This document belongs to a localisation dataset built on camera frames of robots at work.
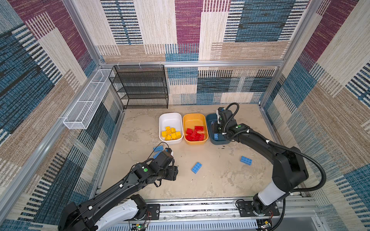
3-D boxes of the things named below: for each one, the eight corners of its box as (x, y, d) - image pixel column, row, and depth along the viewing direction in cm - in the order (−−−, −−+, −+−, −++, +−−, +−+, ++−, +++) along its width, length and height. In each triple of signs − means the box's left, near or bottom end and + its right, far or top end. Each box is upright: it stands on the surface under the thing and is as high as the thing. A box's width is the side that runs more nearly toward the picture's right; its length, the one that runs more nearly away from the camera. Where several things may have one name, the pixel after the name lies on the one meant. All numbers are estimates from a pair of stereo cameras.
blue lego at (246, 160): (239, 161, 92) (240, 160, 91) (240, 157, 94) (241, 155, 93) (250, 166, 90) (252, 164, 89) (251, 161, 92) (252, 160, 91)
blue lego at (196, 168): (191, 171, 89) (191, 169, 87) (197, 163, 93) (198, 161, 91) (195, 174, 88) (195, 173, 86) (202, 166, 91) (202, 165, 89)
